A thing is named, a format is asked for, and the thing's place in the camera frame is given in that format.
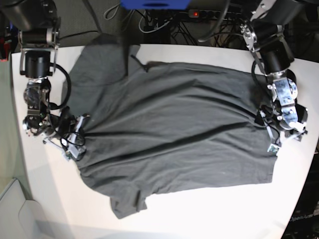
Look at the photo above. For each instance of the black power strip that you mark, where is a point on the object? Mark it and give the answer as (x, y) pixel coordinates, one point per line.
(211, 14)

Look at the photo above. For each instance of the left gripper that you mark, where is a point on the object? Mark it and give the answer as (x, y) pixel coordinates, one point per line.
(280, 132)

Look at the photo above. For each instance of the white bin corner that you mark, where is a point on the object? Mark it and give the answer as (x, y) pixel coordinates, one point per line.
(19, 218)

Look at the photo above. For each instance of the red clamp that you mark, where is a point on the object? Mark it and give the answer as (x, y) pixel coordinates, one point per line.
(5, 46)

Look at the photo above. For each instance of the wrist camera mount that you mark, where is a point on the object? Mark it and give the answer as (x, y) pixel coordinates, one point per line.
(302, 112)
(72, 152)

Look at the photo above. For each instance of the grey t-shirt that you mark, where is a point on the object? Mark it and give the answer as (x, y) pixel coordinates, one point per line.
(161, 128)

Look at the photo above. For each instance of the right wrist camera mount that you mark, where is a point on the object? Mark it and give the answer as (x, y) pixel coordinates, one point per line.
(72, 152)

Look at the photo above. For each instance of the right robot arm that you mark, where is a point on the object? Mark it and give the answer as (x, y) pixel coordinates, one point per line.
(38, 36)

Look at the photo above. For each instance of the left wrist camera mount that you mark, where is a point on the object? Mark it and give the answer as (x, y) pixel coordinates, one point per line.
(302, 112)

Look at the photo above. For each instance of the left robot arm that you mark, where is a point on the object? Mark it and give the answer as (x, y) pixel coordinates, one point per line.
(262, 27)

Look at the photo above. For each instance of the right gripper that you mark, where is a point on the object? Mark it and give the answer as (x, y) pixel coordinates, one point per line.
(66, 132)

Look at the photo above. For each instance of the blue box at top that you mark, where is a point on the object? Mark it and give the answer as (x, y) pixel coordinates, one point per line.
(155, 4)

